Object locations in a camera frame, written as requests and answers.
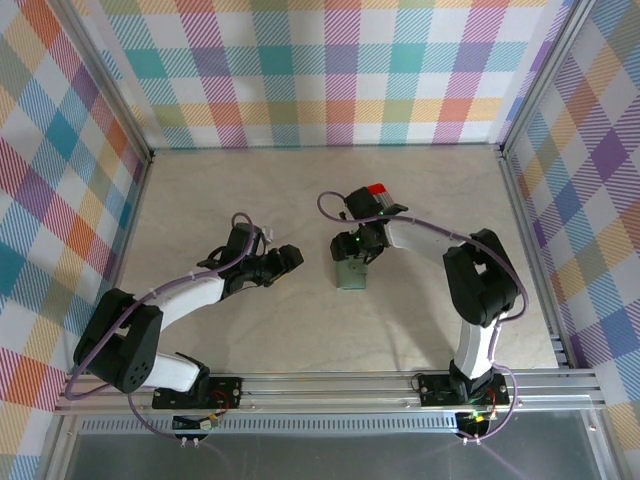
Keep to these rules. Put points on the aluminium frame post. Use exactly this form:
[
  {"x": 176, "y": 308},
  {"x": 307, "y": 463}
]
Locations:
[
  {"x": 545, "y": 75},
  {"x": 107, "y": 80}
]

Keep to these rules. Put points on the aluminium mounting rail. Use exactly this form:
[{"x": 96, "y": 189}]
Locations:
[{"x": 325, "y": 395}]

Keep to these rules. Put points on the red card box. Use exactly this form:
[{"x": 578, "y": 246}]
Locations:
[{"x": 376, "y": 189}]

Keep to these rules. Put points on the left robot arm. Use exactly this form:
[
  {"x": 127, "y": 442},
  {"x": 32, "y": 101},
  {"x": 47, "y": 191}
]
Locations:
[{"x": 195, "y": 292}]

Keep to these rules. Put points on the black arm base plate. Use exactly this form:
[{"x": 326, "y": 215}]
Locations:
[
  {"x": 227, "y": 392},
  {"x": 432, "y": 390}
]

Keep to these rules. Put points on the grey metal sheet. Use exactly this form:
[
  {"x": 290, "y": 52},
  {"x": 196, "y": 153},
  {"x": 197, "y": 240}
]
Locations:
[{"x": 325, "y": 457}]

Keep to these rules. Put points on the green card holder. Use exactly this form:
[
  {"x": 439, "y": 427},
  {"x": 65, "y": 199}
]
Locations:
[{"x": 352, "y": 280}]

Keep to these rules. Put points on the aluminium side rail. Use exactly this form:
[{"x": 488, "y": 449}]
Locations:
[
  {"x": 133, "y": 215},
  {"x": 532, "y": 250}
]

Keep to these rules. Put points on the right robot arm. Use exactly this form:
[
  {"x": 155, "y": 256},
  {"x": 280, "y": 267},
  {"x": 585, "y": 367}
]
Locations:
[{"x": 420, "y": 240}]

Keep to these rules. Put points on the silver credit card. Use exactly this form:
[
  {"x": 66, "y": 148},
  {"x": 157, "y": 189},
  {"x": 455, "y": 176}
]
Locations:
[{"x": 392, "y": 202}]

